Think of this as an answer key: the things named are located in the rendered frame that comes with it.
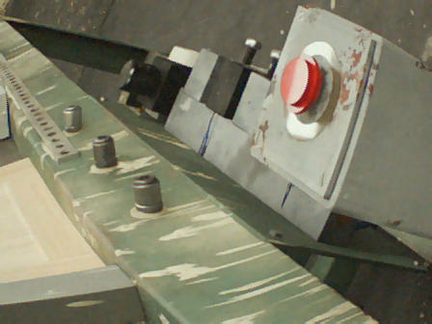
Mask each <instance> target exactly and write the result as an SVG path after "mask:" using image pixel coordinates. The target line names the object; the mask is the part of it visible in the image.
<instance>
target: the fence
mask: <svg viewBox="0 0 432 324"><path fill-rule="evenodd" d="M143 320H144V321H146V317H145V312H144V310H143V308H142V303H141V299H140V298H139V293H138V288H137V287H136V285H135V283H133V282H132V281H131V280H129V278H128V277H127V276H126V275H125V274H124V273H123V271H122V270H121V269H120V267H119V266H118V264H115V265H109V266H103V267H98V268H93V269H88V270H83V271H82V270H81V271H76V272H71V273H69V272H68V273H64V274H59V275H58V274H57V275H52V276H45V277H39V278H33V279H27V280H21V281H13V282H8V283H0V324H124V323H129V322H130V323H132V322H137V321H143Z"/></svg>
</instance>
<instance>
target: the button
mask: <svg viewBox="0 0 432 324"><path fill-rule="evenodd" d="M321 84H322V77H321V71H320V68H319V64H318V63H317V62H316V61H315V59H314V58H313V57H312V56H310V55H306V54H302V55H298V57H296V58H293V59H292V60H291V61H290V62H288V64H287V65H286V67H285V69H284V71H283V74H282V80H281V85H280V89H281V95H282V99H283V105H284V107H285V108H286V110H288V111H289V112H292V113H293V114H295V115H300V114H303V113H305V111H307V110H308V109H309V108H311V107H312V105H313V104H314V103H315V102H316V100H317V99H318V97H319V95H320V90H321V88H322V87H321Z"/></svg>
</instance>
